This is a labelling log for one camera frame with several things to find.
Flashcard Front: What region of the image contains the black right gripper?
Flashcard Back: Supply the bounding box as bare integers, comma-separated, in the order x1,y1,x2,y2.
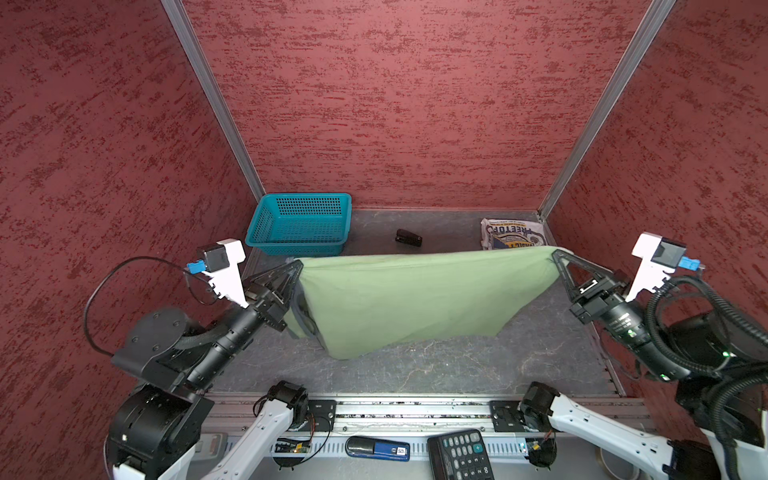
549,245,690,374

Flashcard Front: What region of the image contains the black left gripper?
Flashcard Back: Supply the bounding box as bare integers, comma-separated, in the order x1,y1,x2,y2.
187,255,304,383

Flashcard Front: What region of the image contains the green tank top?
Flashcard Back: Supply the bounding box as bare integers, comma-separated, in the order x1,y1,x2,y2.
284,246,559,360

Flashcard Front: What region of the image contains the white tank top navy trim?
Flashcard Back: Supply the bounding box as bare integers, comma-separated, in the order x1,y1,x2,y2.
480,218,548,250

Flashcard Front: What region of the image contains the small black stapler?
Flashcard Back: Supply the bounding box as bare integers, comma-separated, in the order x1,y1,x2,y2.
395,229,423,248

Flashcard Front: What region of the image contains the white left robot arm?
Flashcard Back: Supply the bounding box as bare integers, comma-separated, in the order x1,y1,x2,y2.
104,260,304,479

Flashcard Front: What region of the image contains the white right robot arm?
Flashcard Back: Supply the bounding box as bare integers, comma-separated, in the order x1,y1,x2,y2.
518,234,767,479

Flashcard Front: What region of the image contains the teal plastic laundry basket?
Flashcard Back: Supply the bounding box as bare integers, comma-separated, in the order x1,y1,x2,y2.
245,193,352,257

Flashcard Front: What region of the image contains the left small circuit board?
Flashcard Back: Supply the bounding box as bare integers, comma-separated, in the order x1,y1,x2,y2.
274,438,313,455

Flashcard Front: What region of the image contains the blue black handheld device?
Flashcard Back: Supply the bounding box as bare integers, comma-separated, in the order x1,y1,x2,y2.
345,436,411,462

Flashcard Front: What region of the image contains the black calculator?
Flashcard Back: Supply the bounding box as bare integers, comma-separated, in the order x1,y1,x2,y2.
427,429,495,480

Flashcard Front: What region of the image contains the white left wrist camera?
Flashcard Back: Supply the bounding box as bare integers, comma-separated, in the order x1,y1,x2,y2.
186,239,249,308

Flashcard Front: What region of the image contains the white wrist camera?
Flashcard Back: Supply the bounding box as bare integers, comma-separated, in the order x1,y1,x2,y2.
625,232,705,302
186,239,249,308

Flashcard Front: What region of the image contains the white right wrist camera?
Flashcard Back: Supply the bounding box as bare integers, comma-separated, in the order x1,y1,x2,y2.
625,232,705,302

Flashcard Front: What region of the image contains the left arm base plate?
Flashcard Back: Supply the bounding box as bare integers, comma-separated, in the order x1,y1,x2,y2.
303,399,338,433

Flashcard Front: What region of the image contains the aluminium rail frame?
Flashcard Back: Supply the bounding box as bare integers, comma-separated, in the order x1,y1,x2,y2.
191,391,661,480

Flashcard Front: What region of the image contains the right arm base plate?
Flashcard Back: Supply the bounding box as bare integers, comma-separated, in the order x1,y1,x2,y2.
489,400,526,433

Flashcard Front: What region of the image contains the grey metal corner post right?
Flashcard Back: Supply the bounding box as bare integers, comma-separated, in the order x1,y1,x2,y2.
538,0,676,223

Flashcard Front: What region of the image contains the grey metal corner post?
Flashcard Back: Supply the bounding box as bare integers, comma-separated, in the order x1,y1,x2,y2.
538,0,676,223
161,0,265,201

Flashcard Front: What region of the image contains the grey metal corner post left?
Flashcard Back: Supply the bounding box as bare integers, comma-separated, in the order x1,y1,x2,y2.
161,0,265,201

